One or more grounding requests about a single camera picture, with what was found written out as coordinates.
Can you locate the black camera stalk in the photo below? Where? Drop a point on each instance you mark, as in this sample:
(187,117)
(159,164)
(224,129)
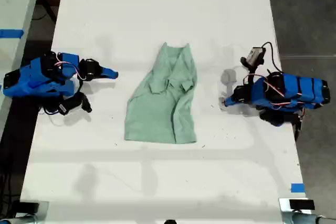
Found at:
(250,75)

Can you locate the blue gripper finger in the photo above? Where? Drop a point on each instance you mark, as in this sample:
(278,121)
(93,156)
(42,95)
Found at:
(109,73)
(231,101)

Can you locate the short blue tape piece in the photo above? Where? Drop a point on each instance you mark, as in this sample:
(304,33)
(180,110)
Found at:
(298,187)

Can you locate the long blue tape strip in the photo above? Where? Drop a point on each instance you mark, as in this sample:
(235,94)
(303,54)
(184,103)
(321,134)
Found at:
(11,33)

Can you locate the small round black object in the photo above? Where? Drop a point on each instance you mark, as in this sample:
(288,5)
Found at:
(170,222)

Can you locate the white side table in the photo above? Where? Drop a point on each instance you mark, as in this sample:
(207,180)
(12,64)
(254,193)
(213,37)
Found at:
(13,3)

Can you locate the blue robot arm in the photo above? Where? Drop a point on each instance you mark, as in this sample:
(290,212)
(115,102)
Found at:
(302,90)
(39,85)

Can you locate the small black box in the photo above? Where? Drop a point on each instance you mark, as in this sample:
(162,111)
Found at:
(29,207)
(302,204)

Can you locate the black camera box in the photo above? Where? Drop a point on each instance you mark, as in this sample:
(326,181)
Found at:
(253,56)
(74,104)

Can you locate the pale green T-shirt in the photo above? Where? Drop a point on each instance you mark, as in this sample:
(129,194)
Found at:
(157,113)

